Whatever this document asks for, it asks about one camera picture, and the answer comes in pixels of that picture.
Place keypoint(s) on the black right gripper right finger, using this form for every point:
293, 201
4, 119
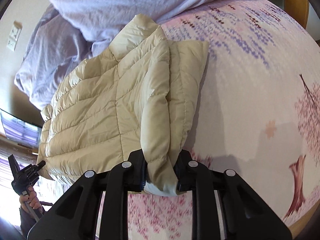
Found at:
224, 205

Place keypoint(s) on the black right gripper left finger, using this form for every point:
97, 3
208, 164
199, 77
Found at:
95, 205

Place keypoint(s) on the cream quilted down jacket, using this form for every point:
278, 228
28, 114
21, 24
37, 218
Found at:
140, 93

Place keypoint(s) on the person's left hand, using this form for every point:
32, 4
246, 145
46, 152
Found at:
32, 200

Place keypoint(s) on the glass cabinet with clutter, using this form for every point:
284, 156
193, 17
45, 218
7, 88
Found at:
19, 131

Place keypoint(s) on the pink floral bed sheet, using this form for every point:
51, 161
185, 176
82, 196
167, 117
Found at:
258, 110

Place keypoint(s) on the lavender folded duvet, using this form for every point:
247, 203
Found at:
55, 48

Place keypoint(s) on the white wall switch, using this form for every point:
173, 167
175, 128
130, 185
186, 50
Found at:
14, 35

